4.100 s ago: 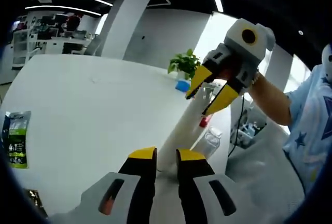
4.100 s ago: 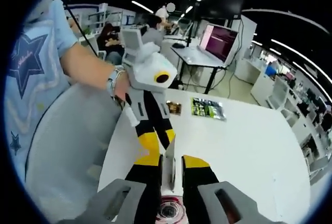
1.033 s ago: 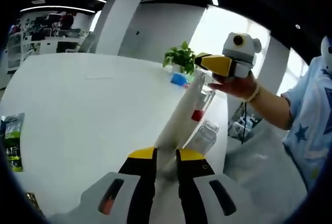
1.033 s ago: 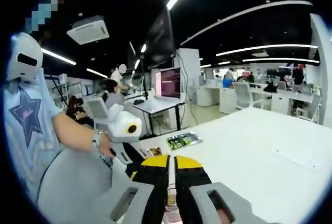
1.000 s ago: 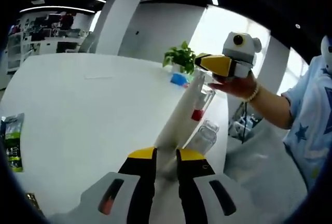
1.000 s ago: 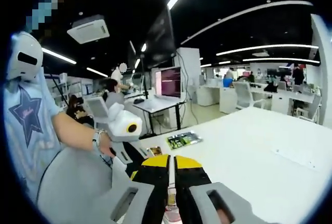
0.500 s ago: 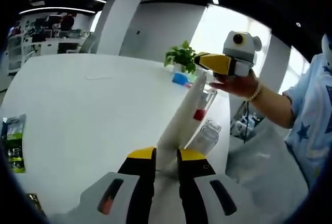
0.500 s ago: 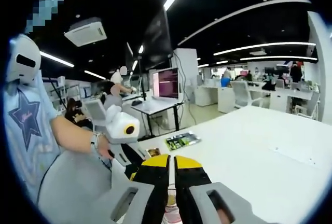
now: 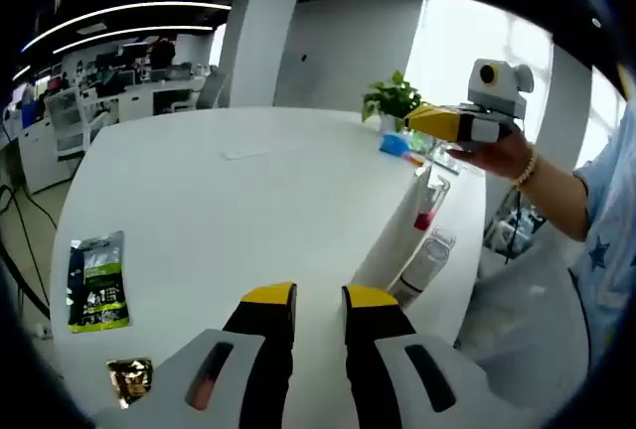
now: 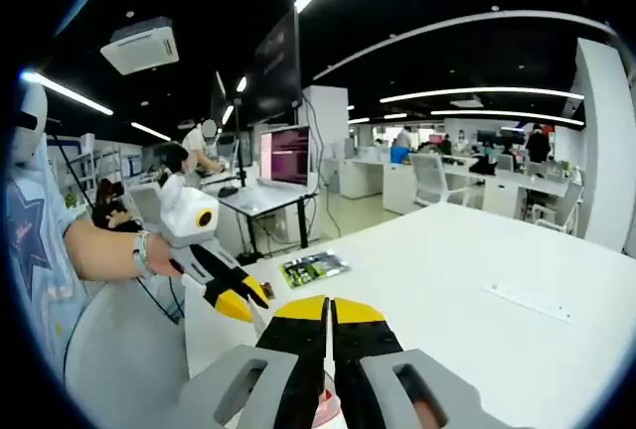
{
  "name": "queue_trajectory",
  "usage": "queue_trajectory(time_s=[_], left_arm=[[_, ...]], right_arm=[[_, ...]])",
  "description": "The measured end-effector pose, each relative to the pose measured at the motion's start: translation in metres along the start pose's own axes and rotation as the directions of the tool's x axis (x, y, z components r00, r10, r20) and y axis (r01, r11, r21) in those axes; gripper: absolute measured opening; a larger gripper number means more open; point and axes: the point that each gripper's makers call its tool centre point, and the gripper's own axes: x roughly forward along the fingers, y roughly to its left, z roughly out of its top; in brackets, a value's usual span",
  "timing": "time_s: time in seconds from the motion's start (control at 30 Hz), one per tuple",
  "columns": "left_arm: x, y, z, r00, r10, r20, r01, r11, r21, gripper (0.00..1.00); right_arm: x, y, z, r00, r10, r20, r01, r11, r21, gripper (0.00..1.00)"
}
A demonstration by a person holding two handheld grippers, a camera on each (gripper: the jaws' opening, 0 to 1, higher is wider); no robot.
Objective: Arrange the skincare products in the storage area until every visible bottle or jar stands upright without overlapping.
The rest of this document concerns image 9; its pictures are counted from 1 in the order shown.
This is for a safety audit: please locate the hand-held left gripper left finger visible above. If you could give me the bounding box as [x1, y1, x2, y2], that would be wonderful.
[91, 280, 299, 429]

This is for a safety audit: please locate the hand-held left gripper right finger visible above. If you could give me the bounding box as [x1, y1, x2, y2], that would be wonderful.
[340, 283, 536, 429]

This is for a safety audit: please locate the white skincare tube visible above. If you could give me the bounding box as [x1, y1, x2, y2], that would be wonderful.
[350, 165, 433, 296]

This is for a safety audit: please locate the gold skincare sachet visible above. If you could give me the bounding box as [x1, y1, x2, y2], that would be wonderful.
[105, 357, 154, 410]

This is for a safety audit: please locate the green black skincare packet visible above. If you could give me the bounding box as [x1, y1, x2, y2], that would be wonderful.
[67, 229, 131, 335]

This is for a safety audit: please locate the person's right hand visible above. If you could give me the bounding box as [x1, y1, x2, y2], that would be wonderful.
[449, 128, 536, 180]

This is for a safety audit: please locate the clear glass vase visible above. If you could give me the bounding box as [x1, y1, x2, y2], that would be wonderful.
[410, 131, 443, 155]

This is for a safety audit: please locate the blue pack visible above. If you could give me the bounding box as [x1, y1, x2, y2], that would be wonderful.
[380, 133, 409, 156]

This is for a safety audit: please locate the potted green plant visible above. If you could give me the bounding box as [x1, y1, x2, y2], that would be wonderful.
[361, 70, 423, 133]

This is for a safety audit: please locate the light blue star shirt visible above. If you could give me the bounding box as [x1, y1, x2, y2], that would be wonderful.
[565, 100, 636, 365]

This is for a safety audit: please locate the white office desk row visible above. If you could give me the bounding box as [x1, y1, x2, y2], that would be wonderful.
[116, 75, 210, 117]

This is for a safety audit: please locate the white office chair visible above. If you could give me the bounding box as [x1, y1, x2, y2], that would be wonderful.
[47, 84, 108, 160]

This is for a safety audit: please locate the gold chain bracelet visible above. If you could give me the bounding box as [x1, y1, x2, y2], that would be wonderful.
[511, 148, 541, 192]

